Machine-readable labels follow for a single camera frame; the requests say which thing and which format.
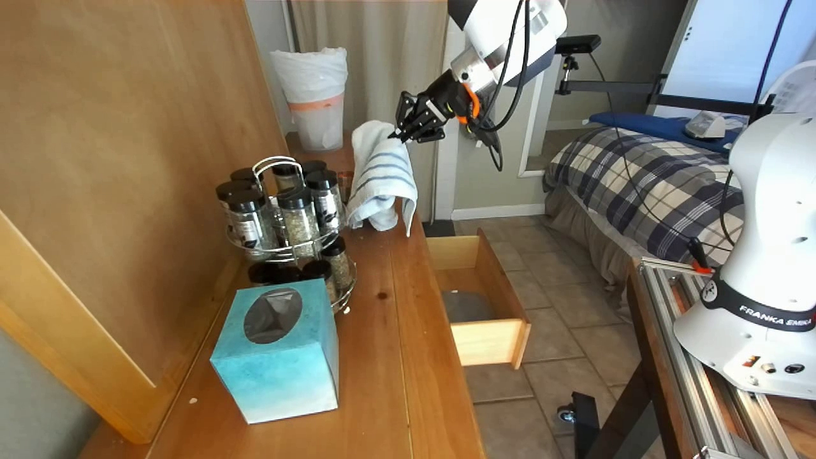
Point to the black stereo camera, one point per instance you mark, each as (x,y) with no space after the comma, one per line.
(580,43)

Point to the metal robot stand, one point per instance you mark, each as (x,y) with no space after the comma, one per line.
(679,372)

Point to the white monitor screen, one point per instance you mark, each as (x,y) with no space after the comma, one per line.
(729,52)

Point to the white striped towel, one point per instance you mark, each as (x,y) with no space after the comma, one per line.
(377,179)

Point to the metal revolving spice rack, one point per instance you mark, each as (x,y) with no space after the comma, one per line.
(288,253)

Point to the plaid bed blanket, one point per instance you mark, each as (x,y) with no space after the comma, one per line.
(646,188)

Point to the open wooden drawer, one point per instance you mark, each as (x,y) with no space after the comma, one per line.
(488,341)

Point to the large framed wooden board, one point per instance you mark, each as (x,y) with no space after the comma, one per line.
(111,170)

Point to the teal tissue box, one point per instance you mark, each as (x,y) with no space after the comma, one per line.
(280,372)

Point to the glass spice jar black lid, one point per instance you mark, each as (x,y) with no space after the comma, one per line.
(323,203)
(297,219)
(285,177)
(339,265)
(246,219)
(224,199)

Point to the wooden dresser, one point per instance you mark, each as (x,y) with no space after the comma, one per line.
(408,358)

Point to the dark grey cloth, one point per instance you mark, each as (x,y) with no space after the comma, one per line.
(466,307)

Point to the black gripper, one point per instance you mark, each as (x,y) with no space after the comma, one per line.
(445,97)

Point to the blue bed sheet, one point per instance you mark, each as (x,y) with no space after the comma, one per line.
(646,123)

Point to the small grey pouch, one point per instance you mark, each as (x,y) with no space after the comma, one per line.
(705,126)

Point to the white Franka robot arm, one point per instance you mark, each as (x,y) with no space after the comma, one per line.
(765,256)

